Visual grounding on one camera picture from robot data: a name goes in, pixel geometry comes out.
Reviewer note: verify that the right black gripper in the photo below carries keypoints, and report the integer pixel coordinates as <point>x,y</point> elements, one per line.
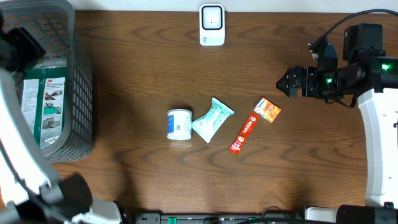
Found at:
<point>310,74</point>

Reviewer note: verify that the orange white small packet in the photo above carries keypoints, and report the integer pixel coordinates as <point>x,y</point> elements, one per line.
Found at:
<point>267,110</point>

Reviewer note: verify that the red Nescafe stick sachet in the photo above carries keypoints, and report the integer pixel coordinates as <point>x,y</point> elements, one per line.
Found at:
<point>244,133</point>

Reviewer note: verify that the teal wet wipes pack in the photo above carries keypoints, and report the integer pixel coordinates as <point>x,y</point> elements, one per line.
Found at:
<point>207,125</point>

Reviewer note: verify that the white plastic bottle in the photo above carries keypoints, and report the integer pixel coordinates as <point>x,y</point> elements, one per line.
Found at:
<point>179,124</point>

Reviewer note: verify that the green white instruction package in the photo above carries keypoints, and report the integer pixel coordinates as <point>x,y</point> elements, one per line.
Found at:
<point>42,103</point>

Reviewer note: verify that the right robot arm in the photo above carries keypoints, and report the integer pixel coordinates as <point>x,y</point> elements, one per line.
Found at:
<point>370,78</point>

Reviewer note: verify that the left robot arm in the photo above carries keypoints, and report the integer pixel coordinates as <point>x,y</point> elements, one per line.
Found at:
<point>33,190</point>

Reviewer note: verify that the white barcode scanner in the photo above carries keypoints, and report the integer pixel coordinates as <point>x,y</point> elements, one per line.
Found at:
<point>212,25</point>

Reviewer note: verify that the grey plastic mesh basket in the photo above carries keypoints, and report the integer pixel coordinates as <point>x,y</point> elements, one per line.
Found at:
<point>52,24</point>

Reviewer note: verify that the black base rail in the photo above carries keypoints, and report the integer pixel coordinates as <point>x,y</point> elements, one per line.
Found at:
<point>157,218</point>

